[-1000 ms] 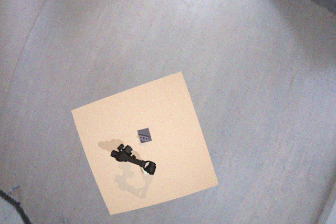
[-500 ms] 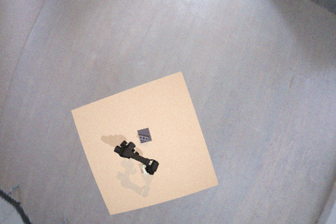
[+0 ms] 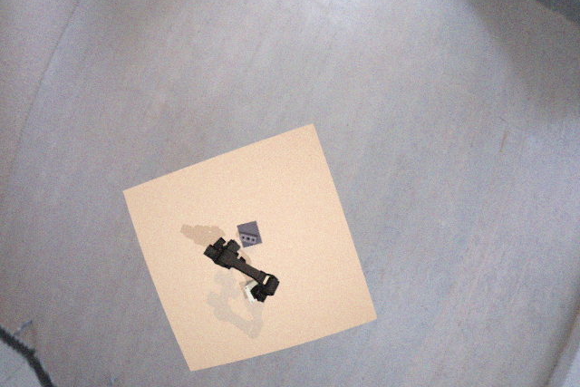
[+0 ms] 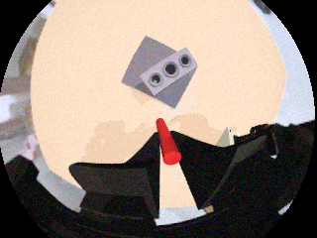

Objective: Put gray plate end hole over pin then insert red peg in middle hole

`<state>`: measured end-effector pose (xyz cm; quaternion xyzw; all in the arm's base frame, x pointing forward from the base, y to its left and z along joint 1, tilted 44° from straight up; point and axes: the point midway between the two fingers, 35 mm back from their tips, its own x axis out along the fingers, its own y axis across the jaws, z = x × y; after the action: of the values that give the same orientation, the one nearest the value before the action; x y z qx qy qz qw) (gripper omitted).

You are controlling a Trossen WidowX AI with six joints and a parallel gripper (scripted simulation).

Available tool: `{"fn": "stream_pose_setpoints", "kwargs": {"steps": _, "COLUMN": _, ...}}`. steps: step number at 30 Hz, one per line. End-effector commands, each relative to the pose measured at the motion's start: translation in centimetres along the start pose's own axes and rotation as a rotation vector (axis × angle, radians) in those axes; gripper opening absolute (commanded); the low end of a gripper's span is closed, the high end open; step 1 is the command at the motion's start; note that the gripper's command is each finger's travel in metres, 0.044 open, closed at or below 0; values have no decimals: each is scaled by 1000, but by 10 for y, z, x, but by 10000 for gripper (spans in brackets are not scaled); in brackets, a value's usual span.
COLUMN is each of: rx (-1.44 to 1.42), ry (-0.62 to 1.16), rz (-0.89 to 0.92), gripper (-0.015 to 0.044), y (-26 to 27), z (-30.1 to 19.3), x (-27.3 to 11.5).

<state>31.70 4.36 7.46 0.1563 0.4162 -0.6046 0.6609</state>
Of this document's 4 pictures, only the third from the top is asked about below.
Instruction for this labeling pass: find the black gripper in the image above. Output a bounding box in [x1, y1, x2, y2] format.
[213, 237, 247, 263]

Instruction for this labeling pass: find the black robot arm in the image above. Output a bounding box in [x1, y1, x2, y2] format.
[203, 239, 279, 303]

